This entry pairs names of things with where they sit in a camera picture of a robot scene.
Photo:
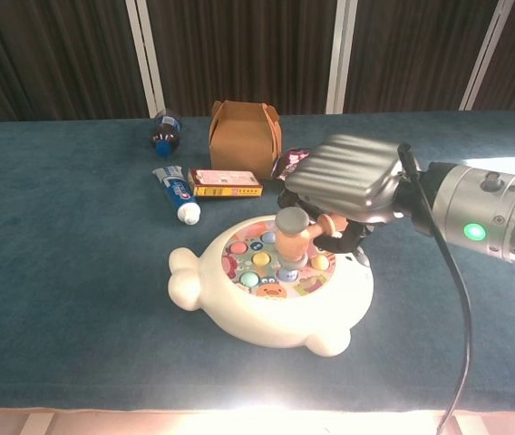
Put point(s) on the blue white toothpaste tube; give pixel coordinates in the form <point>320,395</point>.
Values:
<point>177,190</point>

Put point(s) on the dark brown curtain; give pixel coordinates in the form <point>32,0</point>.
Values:
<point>239,45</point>

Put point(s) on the white seal whack-a-mole toy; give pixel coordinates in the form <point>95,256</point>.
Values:
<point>284,317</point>

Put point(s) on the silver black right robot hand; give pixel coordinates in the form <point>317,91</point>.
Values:
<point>343,176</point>

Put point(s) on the teal tablecloth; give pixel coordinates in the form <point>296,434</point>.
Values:
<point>80,294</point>

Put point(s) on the dark brown snack bag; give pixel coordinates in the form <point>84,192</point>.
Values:
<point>291,161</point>

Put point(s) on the cola bottle blue cap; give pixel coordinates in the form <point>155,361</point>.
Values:
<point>165,133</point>

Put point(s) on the peach grey toy hammer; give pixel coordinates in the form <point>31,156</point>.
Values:
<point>291,240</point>

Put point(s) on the yellow red flat box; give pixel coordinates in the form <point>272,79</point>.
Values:
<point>223,183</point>

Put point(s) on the brown kraft paper box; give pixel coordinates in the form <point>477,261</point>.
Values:
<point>239,145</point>

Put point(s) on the white frame post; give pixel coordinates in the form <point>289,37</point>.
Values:
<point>341,54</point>
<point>146,54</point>
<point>488,45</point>

